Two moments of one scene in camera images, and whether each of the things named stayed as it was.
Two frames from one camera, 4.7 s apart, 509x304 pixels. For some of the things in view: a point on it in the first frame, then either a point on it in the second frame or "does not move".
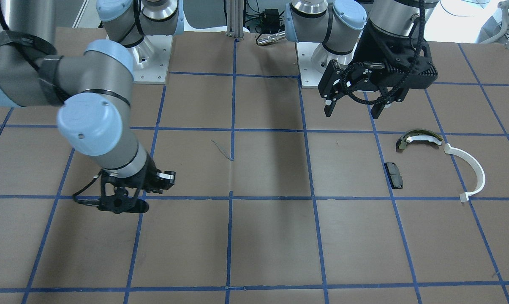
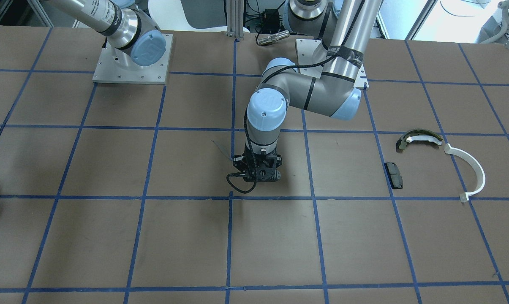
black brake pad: (394, 175) does not move
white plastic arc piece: (481, 180) does not move
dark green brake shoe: (417, 134) does not move
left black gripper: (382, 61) to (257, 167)
